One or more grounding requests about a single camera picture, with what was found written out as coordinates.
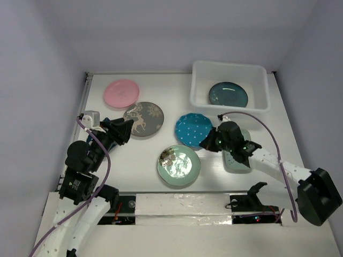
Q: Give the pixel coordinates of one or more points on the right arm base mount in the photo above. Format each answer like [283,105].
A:
[248,209]

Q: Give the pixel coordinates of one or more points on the dark teal round plate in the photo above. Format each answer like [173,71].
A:
[228,94]

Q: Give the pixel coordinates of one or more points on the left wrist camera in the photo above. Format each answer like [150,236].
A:
[90,120]

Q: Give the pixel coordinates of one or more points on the dark blue leaf plate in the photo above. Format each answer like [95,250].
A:
[89,139]

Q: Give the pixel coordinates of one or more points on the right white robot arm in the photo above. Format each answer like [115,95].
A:
[312,192]

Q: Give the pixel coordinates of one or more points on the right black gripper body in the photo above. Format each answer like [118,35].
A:
[222,144]

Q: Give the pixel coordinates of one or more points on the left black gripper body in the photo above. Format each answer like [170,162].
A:
[106,137]

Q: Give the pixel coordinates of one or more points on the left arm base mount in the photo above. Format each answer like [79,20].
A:
[122,214]

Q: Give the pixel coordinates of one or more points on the green rectangular glass plate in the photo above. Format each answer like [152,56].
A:
[233,166]

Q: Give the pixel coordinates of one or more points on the green flower round plate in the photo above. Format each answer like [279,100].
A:
[178,165]

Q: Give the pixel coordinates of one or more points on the blue polka dot plate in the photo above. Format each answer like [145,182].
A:
[191,129]

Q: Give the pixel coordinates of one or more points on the pink round plate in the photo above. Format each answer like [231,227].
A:
[121,93]

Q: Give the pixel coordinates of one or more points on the translucent plastic bin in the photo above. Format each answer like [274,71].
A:
[251,78]

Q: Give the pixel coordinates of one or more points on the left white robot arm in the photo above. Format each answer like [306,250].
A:
[84,197]

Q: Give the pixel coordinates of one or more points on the grey reindeer plate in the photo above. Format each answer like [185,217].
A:
[147,118]

